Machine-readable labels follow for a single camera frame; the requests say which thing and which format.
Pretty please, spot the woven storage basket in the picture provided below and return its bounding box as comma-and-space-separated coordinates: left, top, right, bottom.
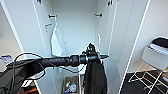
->
63, 75, 81, 94

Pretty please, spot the white inner wardrobe shelf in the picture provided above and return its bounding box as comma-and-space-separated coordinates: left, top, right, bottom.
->
77, 64, 86, 76

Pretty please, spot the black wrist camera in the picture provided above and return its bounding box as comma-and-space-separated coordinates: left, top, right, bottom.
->
85, 42, 98, 54

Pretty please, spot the white drying rack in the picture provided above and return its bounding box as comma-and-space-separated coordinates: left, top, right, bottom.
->
128, 68, 168, 92

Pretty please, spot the white hanging garment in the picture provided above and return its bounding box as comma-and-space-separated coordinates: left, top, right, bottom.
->
50, 24, 66, 58

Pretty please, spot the white wardrobe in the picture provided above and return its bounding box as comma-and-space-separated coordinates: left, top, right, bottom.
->
31, 0, 118, 94

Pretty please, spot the blue and white wall sign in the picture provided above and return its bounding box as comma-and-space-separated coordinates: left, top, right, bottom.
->
0, 54, 13, 66

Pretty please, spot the white fabric bin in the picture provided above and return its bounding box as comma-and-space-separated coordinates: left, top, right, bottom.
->
141, 46, 168, 72

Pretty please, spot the white clothes hanger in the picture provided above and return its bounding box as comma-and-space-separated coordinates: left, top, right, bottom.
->
95, 33, 102, 47
52, 18, 58, 29

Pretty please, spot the black rail bracket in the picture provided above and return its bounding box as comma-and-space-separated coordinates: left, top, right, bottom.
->
48, 13, 58, 19
94, 13, 104, 18

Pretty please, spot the black garment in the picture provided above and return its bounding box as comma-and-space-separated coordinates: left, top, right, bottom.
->
82, 61, 109, 94

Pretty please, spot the small black door hook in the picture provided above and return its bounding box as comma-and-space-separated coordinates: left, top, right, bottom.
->
36, 0, 43, 5
106, 0, 113, 6

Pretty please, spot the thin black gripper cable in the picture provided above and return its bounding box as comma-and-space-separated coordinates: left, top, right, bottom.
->
61, 65, 86, 74

